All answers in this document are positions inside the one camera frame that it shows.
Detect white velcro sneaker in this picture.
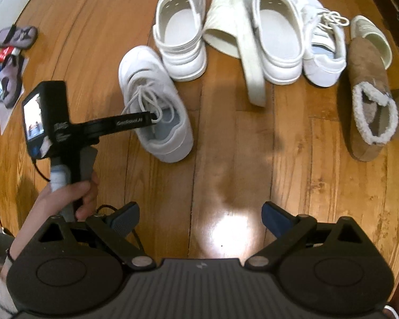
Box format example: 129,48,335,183
294,0,350,88
118,45,194,163

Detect white clog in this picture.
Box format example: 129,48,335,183
153,0,207,82
243,0,305,85

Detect cream slide sandal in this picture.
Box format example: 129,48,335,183
350,15,393,70
202,0,266,107

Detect person's left hand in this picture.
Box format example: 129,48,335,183
10,171,99,260

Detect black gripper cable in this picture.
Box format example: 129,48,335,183
32,158,52,184

